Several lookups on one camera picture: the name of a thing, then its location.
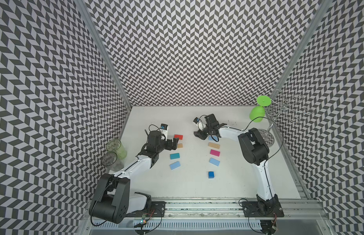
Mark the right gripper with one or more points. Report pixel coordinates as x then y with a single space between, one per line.
200 134

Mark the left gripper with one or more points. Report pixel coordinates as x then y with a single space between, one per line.
169 146

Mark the red block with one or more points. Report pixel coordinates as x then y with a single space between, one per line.
180 137

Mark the light blue block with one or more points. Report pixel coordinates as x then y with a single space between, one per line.
175 165
213 138
214 161

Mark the teal block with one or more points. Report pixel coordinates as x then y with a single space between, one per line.
174 156

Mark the magenta block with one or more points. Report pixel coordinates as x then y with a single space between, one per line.
215 152

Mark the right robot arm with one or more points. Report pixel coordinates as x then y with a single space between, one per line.
254 150

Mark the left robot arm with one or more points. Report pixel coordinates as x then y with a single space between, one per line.
113 199

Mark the dark blue cube block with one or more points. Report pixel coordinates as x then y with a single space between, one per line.
211 175

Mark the green transparent cup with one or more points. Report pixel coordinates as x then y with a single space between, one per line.
117 147

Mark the green plastic wine glass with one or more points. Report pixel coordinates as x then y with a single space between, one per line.
257 114

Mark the grey transparent cup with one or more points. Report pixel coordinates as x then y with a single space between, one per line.
111 161

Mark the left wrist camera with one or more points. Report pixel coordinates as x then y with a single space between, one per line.
164 130

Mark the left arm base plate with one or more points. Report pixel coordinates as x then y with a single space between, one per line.
156 209

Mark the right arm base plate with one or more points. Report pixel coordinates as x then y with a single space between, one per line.
261 209

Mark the aluminium front rail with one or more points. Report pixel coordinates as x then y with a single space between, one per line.
229 208

